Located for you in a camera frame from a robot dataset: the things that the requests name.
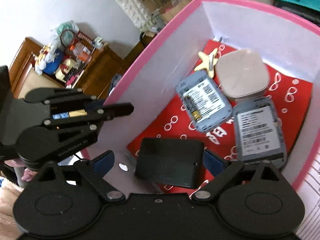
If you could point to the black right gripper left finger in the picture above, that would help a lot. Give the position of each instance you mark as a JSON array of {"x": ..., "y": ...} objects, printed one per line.
[{"x": 92, "y": 174}]

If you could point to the gold star hair clip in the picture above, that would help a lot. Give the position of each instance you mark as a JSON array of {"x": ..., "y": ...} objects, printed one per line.
[{"x": 208, "y": 62}]

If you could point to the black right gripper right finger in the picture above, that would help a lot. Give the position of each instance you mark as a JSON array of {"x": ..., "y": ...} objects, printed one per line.
[{"x": 224, "y": 172}]

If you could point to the cluttered toys on cabinet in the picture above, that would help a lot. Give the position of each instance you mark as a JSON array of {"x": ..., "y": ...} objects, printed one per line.
[{"x": 68, "y": 54}]

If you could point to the grey pocket router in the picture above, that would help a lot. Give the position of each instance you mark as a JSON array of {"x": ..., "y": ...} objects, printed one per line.
[
  {"x": 258, "y": 133},
  {"x": 204, "y": 101}
]

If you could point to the cream knitted cardigan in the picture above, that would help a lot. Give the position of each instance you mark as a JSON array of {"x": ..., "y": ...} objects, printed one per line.
[{"x": 135, "y": 7}]

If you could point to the grey pocket router open back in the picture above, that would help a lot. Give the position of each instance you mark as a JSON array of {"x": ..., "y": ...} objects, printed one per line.
[{"x": 204, "y": 101}]

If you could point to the wooden side cabinet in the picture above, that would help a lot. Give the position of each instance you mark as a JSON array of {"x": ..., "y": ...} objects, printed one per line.
[{"x": 95, "y": 80}]

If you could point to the pink cardboard box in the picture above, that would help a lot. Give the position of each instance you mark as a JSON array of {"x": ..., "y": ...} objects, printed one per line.
[{"x": 285, "y": 40}]

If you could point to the pink square compact case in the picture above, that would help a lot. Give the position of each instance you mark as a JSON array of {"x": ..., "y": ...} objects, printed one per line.
[{"x": 242, "y": 75}]

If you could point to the black suitcase under handbag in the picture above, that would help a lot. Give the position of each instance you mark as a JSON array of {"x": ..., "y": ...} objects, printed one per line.
[{"x": 309, "y": 14}]

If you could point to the black rectangular battery cover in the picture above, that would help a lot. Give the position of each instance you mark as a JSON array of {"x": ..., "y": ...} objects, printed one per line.
[{"x": 173, "y": 162}]

